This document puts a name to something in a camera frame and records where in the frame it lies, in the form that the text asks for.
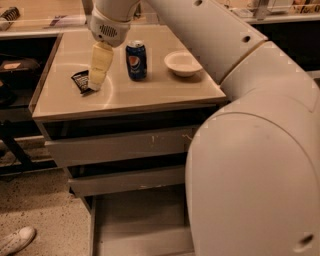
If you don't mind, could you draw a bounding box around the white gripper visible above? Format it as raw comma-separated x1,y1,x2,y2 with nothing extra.
88,6,131,91

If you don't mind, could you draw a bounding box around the black rxbar chocolate wrapper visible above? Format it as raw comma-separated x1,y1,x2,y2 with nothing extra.
71,70,92,94

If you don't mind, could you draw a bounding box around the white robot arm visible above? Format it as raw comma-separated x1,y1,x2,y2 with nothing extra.
147,0,320,256

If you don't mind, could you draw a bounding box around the grey drawer cabinet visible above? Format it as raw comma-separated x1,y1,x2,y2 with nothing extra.
28,24,228,201

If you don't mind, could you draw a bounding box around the grey top drawer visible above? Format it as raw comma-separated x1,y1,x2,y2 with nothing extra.
45,126,198,167

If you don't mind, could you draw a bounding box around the grey open bottom drawer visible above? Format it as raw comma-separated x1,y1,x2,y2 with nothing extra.
90,185,195,256

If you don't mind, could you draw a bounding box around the blue pepsi can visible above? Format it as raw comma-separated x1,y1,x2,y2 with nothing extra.
126,40,147,81

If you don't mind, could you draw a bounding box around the white ceramic bowl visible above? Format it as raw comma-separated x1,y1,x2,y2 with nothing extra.
164,50,202,77

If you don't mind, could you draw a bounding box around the black bag on shelf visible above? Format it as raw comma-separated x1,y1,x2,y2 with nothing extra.
0,58,41,89

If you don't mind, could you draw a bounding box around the black comb-like tool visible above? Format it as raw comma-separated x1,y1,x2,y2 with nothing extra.
0,7,20,22

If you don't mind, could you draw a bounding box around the white sneaker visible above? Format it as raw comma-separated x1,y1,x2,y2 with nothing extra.
0,226,36,256

